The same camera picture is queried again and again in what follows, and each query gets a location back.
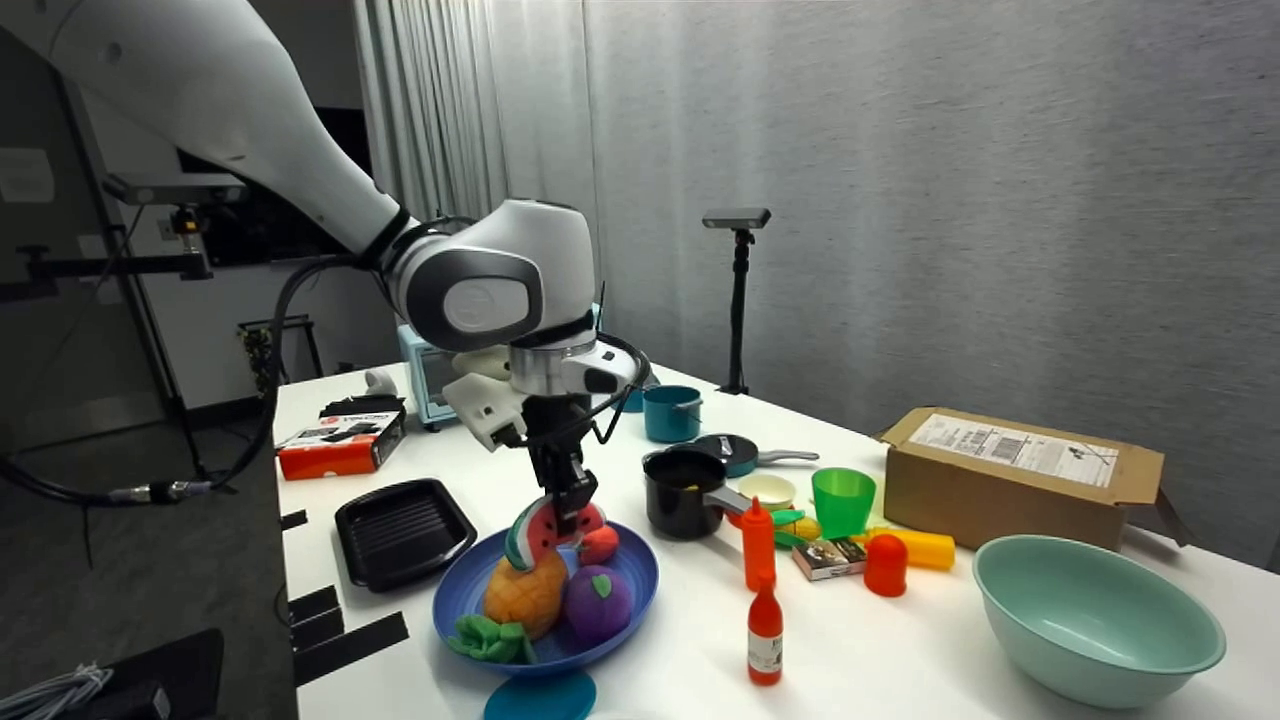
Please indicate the small white bowl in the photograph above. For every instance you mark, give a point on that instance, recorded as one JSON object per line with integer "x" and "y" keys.
{"x": 770, "y": 488}

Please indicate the small red sauce bottle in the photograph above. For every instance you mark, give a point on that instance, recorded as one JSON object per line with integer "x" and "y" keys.
{"x": 765, "y": 637}

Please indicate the small dark frying pan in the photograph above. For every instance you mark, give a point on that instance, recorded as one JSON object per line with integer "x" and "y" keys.
{"x": 737, "y": 455}

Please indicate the plush watermelon slice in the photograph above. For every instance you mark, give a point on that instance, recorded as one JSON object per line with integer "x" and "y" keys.
{"x": 529, "y": 537}

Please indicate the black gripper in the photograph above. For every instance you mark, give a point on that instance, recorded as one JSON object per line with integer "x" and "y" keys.
{"x": 561, "y": 390}

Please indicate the camera on black stand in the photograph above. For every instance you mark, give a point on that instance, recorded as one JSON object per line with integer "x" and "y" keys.
{"x": 742, "y": 225}

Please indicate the red plastic cup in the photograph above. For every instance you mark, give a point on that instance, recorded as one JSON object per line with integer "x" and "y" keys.
{"x": 886, "y": 566}

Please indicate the blue plate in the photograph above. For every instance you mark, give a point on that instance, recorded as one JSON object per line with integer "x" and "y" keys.
{"x": 552, "y": 653}

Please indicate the black toy pot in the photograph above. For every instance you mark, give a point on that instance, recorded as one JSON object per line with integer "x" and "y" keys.
{"x": 689, "y": 492}

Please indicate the red plush strawberry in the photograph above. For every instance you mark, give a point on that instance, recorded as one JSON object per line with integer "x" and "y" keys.
{"x": 598, "y": 544}

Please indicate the teal cup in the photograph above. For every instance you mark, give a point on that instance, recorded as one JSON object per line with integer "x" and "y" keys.
{"x": 670, "y": 413}

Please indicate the black plastic tray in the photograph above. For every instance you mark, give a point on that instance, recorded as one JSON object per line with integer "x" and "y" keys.
{"x": 402, "y": 533}

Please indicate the orange squeeze bottle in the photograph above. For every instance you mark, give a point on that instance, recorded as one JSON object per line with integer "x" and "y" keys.
{"x": 757, "y": 544}

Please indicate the red and white box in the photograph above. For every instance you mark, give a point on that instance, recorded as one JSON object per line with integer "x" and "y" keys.
{"x": 343, "y": 446}

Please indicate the mint green bowl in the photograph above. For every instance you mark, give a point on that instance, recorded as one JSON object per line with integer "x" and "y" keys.
{"x": 1095, "y": 626}

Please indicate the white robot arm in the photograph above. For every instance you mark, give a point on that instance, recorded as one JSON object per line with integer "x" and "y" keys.
{"x": 217, "y": 81}

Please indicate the yellow plush pineapple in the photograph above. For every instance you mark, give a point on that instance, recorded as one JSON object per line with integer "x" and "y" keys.
{"x": 518, "y": 611}

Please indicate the light blue toy oven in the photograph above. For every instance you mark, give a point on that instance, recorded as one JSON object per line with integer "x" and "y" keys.
{"x": 428, "y": 371}

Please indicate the green plastic cup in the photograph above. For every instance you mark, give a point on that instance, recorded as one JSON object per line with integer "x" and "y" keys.
{"x": 841, "y": 502}

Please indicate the small picture card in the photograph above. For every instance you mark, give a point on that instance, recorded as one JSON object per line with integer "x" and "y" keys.
{"x": 829, "y": 556}

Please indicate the teal round lid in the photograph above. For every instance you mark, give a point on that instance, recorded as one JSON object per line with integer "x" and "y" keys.
{"x": 542, "y": 699}

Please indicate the purple plush eggplant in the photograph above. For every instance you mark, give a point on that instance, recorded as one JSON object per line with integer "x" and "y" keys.
{"x": 593, "y": 604}

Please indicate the cardboard box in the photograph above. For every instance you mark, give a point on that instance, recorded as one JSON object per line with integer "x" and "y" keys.
{"x": 977, "y": 477}

